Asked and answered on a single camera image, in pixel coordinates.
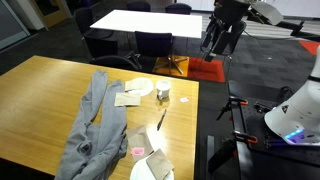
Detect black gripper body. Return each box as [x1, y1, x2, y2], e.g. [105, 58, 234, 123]
[213, 0, 252, 26]

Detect dark pen with grey grip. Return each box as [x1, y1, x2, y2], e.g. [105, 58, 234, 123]
[156, 108, 168, 132]

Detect black office chair silver base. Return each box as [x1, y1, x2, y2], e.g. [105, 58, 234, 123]
[134, 30, 190, 76]

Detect white meeting table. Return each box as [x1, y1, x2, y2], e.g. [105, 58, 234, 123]
[89, 9, 203, 39]

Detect black floor stand base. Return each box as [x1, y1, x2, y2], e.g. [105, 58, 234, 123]
[275, 19, 306, 37]

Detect small white plate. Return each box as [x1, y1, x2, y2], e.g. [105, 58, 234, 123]
[128, 77, 155, 98]

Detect flat beige napkin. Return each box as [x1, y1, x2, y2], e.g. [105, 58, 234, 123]
[114, 91, 142, 108]

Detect grey metal bar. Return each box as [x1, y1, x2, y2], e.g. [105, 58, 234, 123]
[206, 134, 215, 180]

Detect white object at corner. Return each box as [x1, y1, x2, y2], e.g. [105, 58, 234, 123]
[125, 124, 155, 163]

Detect black mounting table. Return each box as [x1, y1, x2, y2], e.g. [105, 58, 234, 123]
[228, 79, 320, 180]

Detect pink sticky note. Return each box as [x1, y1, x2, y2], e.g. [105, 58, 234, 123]
[130, 146, 146, 157]

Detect brown napkin on large plate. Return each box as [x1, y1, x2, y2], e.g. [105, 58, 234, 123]
[145, 148, 175, 180]

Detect grey trousers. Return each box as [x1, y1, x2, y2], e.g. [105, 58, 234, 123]
[54, 69, 129, 180]

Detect large white plate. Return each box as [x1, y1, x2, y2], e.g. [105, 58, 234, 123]
[129, 154, 175, 180]

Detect wooden door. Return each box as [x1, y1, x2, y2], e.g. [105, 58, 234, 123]
[29, 0, 73, 29]

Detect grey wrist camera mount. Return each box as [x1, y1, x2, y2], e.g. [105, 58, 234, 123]
[249, 0, 284, 26]

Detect small black bracket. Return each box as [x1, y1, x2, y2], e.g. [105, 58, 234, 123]
[253, 102, 274, 114]

